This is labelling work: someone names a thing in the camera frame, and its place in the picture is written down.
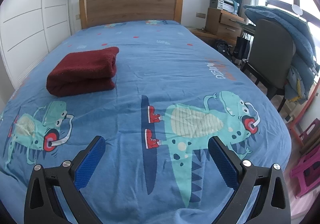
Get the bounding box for white printer box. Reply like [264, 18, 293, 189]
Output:
[209, 0, 239, 15]

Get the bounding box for grey chair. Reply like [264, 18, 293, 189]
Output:
[241, 19, 296, 100]

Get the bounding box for dark red knitted sweater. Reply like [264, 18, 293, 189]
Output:
[46, 46, 119, 97]

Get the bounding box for pink plastic stool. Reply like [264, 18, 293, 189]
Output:
[290, 118, 320, 198]

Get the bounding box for wooden nightstand drawers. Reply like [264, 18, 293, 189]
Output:
[189, 7, 244, 47]

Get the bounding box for white wardrobe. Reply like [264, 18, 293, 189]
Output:
[1, 0, 71, 89]

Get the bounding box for wooden headboard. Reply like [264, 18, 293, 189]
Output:
[79, 0, 183, 29]

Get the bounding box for black bag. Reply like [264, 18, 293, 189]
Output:
[214, 39, 234, 63]

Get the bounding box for blue dinosaur print bedsheet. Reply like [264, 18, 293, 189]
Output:
[1, 20, 291, 223]

